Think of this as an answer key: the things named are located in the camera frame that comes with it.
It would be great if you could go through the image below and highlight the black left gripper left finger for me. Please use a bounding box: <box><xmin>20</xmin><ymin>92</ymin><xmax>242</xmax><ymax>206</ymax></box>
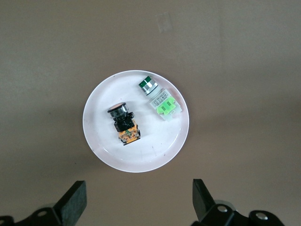
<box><xmin>0</xmin><ymin>180</ymin><xmax>87</xmax><ymax>226</ymax></box>

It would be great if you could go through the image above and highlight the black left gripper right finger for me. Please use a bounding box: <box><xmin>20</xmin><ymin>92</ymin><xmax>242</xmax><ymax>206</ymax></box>
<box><xmin>192</xmin><ymin>178</ymin><xmax>286</xmax><ymax>226</ymax></box>

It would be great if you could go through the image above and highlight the pink round plate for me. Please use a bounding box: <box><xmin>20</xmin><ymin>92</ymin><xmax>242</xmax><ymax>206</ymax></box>
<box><xmin>82</xmin><ymin>69</ymin><xmax>190</xmax><ymax>174</ymax></box>

